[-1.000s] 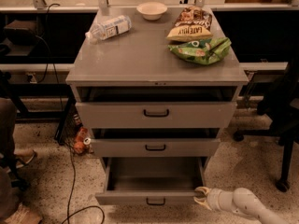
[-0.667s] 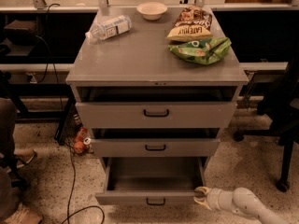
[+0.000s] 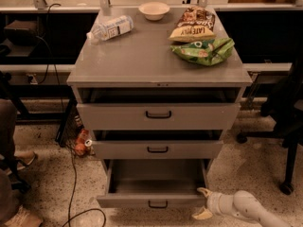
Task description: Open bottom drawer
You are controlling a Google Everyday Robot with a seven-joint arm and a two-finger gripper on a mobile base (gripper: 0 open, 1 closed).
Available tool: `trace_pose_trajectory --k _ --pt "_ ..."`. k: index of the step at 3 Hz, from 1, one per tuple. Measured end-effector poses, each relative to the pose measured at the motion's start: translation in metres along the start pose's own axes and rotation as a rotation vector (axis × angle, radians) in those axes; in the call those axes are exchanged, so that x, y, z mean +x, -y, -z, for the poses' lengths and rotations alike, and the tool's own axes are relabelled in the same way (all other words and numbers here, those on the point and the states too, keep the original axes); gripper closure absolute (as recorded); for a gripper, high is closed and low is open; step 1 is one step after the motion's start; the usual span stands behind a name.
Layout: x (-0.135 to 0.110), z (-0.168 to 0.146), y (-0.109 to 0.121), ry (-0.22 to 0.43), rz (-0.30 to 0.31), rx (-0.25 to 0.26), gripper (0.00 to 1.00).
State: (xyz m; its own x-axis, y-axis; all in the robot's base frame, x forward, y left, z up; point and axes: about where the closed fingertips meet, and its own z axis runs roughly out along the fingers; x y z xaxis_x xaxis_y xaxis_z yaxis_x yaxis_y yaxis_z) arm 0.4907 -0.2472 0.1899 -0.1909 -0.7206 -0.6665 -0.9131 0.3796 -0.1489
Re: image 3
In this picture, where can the grey top drawer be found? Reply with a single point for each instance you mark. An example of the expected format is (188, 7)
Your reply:
(175, 116)

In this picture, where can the grey bottom drawer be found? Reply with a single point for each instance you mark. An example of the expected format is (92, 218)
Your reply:
(155, 184)

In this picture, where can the person leg lower left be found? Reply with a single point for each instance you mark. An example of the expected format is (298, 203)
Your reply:
(9, 204)

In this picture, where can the dark box on shelf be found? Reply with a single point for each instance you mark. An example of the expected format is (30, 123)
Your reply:
(22, 32)

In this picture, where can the orange objects on floor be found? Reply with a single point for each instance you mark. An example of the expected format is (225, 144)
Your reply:
(81, 147)

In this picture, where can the grey drawer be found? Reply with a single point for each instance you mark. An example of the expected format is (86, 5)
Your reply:
(155, 184)
(177, 149)
(175, 116)

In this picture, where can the person leg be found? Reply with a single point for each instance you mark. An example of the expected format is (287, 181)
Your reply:
(9, 204)
(8, 115)

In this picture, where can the green snack bag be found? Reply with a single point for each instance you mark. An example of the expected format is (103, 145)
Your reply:
(206, 52)

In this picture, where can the grey middle drawer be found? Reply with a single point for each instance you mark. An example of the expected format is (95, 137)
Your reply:
(177, 149)

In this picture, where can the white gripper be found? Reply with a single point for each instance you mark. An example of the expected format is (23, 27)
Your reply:
(215, 202)

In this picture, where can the grey metal drawer cabinet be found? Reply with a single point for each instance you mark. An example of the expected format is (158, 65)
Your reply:
(140, 68)

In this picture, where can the clear plastic water bottle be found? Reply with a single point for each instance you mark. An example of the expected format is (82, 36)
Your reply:
(104, 31)

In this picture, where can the white bowl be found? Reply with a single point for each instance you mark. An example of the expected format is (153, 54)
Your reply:
(154, 11)

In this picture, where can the black rolling chair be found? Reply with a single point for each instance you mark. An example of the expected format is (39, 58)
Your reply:
(284, 105)

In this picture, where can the person leg upper left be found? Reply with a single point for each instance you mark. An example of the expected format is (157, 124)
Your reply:
(8, 115)

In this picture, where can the brown yellow chip bag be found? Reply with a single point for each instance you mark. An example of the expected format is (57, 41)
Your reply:
(195, 24)

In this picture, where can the tan shoe lower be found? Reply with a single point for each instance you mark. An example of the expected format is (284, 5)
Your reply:
(24, 218)

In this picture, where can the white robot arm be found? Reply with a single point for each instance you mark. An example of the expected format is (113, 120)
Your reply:
(241, 205)

